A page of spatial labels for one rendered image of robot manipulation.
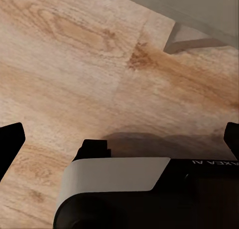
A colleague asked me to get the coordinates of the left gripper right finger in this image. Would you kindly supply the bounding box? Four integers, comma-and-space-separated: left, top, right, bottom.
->
224, 122, 239, 161

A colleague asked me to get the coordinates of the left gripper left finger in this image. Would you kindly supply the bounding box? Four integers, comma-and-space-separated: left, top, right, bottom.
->
0, 122, 25, 181

